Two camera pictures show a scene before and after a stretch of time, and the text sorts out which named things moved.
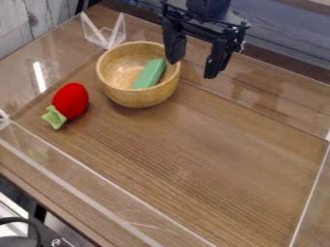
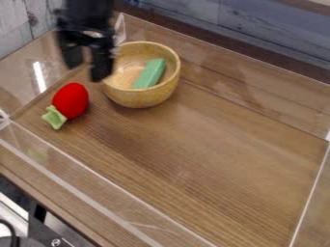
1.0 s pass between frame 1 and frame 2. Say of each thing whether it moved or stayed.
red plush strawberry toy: stayed
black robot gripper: moved
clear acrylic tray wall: stayed
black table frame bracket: stayed
